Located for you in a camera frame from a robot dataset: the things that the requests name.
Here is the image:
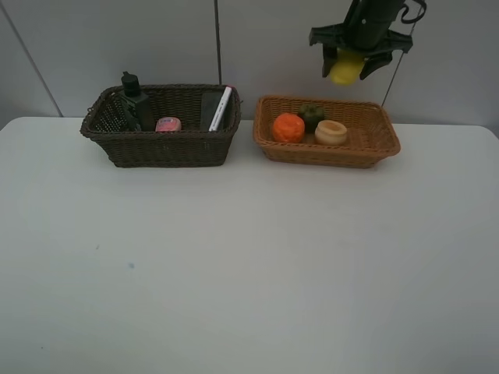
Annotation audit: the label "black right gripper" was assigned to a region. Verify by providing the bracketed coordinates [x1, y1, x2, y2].
[310, 23, 412, 80]

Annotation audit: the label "yellow lemon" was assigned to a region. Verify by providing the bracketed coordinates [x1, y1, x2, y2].
[329, 49, 365, 86]

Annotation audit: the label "dark purple mangosteen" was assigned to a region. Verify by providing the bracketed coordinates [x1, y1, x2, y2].
[298, 104, 325, 134]

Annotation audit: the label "red orange peach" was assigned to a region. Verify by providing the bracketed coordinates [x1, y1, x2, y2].
[314, 120, 348, 146]

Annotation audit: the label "orange tangerine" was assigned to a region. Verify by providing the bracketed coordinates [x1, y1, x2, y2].
[271, 113, 305, 143]

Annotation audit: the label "white marker pink caps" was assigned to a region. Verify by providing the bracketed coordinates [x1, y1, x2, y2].
[208, 86, 232, 132]

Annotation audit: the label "dark grey whiteboard eraser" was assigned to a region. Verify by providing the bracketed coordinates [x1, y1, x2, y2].
[200, 91, 223, 132]

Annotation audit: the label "pink bottle white cap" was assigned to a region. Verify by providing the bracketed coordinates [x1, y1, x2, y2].
[155, 117, 182, 132]

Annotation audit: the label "dark green pump bottle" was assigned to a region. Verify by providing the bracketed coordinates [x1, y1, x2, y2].
[119, 72, 156, 132]

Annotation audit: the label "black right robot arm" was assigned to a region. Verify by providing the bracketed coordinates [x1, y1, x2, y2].
[309, 1, 413, 84]

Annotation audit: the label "orange wicker basket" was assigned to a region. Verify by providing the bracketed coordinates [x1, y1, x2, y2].
[253, 95, 401, 168]

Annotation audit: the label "dark brown wicker basket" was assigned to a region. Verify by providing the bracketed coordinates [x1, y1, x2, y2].
[80, 84, 241, 168]

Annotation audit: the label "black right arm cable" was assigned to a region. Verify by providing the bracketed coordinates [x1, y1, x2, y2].
[399, 0, 429, 36]

